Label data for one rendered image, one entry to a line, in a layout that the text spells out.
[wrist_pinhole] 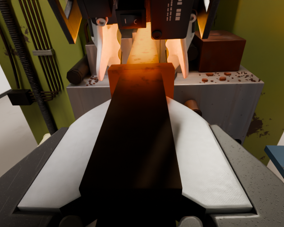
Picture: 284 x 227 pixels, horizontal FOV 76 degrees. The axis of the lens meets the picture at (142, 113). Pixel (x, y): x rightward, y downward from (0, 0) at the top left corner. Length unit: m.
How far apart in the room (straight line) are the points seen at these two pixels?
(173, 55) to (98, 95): 0.22
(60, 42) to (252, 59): 0.54
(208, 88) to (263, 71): 0.30
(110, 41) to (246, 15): 0.45
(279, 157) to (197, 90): 0.34
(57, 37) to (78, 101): 0.24
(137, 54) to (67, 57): 0.42
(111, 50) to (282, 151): 0.57
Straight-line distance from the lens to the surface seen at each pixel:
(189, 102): 0.36
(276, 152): 0.64
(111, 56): 0.19
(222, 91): 0.39
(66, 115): 0.69
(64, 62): 0.60
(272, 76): 0.67
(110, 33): 0.17
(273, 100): 0.72
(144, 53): 0.19
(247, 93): 0.41
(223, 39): 0.42
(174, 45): 0.18
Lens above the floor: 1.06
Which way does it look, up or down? 33 degrees down
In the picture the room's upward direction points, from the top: 3 degrees counter-clockwise
